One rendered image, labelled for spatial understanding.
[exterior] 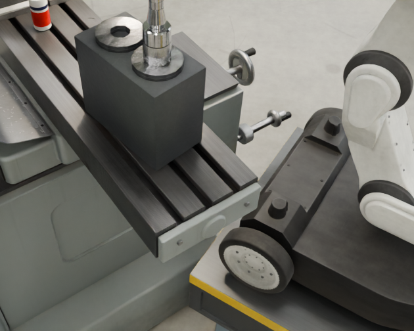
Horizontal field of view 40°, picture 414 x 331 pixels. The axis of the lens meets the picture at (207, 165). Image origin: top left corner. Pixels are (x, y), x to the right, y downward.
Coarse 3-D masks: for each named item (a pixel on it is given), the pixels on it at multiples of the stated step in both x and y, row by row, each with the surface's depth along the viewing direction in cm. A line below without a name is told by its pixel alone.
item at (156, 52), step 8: (144, 40) 93; (152, 40) 92; (160, 40) 92; (168, 40) 93; (144, 48) 94; (152, 48) 93; (160, 48) 93; (168, 48) 94; (144, 56) 96; (152, 56) 94; (160, 56) 94; (168, 56) 95; (152, 64) 96; (160, 64) 96
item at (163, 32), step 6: (144, 24) 92; (168, 24) 93; (144, 30) 91; (150, 30) 91; (156, 30) 91; (162, 30) 91; (168, 30) 92; (150, 36) 91; (156, 36) 91; (162, 36) 91
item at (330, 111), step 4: (324, 108) 176; (328, 108) 174; (332, 108) 174; (336, 108) 173; (316, 112) 177; (320, 112) 175; (324, 112) 173; (328, 112) 173; (332, 112) 172; (336, 112) 172; (340, 112) 172; (312, 116) 177; (340, 116) 170; (308, 120) 178; (304, 128) 180
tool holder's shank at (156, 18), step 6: (150, 0) 88; (156, 0) 87; (162, 0) 88; (150, 6) 89; (156, 6) 88; (162, 6) 89; (150, 12) 89; (156, 12) 89; (162, 12) 90; (150, 18) 90; (156, 18) 90; (162, 18) 90; (150, 24) 91; (156, 24) 90; (162, 24) 91
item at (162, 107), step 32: (96, 32) 101; (128, 32) 103; (96, 64) 102; (128, 64) 98; (192, 64) 99; (96, 96) 109; (128, 96) 99; (160, 96) 94; (192, 96) 101; (128, 128) 106; (160, 128) 99; (192, 128) 107; (160, 160) 106
